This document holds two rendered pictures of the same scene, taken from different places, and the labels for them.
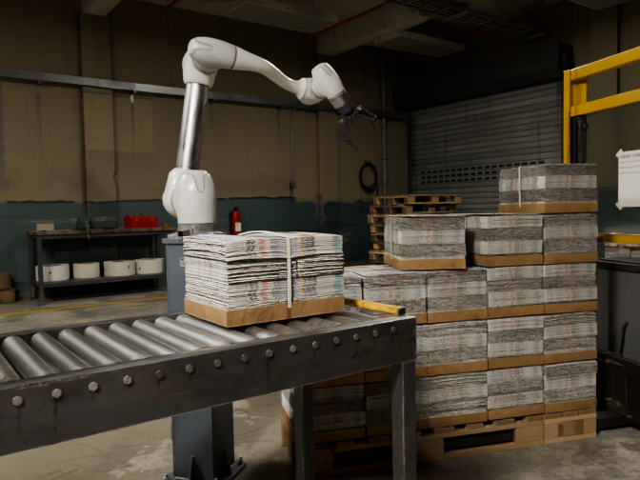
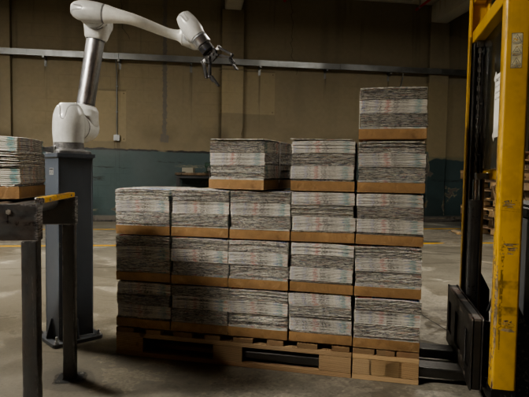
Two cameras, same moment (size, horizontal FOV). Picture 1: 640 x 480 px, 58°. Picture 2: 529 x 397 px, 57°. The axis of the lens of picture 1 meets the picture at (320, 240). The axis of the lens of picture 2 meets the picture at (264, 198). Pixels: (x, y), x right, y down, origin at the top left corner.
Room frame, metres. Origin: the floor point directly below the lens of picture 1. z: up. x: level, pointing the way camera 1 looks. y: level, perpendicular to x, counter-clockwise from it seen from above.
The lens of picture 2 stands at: (0.55, -1.65, 0.91)
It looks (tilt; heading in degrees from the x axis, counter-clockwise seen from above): 3 degrees down; 28
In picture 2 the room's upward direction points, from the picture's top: 1 degrees clockwise
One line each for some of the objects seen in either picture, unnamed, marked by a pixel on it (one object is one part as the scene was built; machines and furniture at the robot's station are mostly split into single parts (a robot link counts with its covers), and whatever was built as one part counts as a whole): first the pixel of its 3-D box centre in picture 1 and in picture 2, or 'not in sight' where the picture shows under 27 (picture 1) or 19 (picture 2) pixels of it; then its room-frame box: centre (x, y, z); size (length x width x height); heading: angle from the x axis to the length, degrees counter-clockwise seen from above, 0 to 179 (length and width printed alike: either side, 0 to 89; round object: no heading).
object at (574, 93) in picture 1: (574, 228); (474, 165); (3.28, -1.44, 0.97); 0.09 x 0.09 x 1.75; 15
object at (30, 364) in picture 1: (29, 363); not in sight; (1.28, 0.65, 0.77); 0.47 x 0.05 x 0.05; 36
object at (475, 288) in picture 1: (410, 356); (238, 270); (2.65, -0.41, 0.42); 1.17 x 0.39 x 0.83; 105
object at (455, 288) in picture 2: (604, 380); (462, 330); (2.94, -1.44, 0.20); 0.62 x 0.05 x 0.30; 15
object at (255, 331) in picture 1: (237, 330); not in sight; (1.58, 0.23, 0.77); 0.47 x 0.05 x 0.05; 36
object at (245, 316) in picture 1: (230, 308); not in sight; (1.63, 0.26, 0.83); 0.29 x 0.16 x 0.04; 35
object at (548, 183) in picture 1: (545, 297); (387, 231); (2.84, -1.11, 0.65); 0.39 x 0.30 x 1.29; 15
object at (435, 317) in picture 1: (410, 360); (238, 274); (2.65, -0.41, 0.40); 1.16 x 0.38 x 0.51; 105
